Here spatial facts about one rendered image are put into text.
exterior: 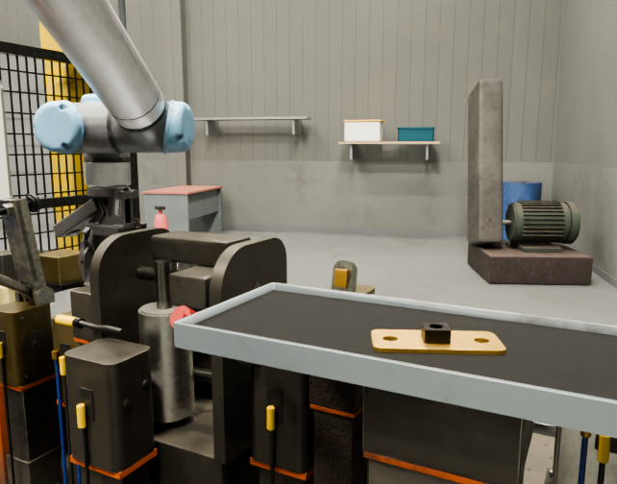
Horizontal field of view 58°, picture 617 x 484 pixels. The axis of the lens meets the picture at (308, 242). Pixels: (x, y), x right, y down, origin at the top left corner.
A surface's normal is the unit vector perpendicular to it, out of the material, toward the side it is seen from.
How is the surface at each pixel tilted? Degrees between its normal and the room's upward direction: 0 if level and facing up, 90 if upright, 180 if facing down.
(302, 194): 90
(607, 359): 0
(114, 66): 127
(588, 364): 0
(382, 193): 90
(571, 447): 90
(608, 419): 90
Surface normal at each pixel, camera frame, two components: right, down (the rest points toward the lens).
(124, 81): 0.65, 0.68
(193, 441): 0.00, -0.99
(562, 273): -0.07, 0.16
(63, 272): 0.89, 0.07
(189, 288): -0.46, 0.15
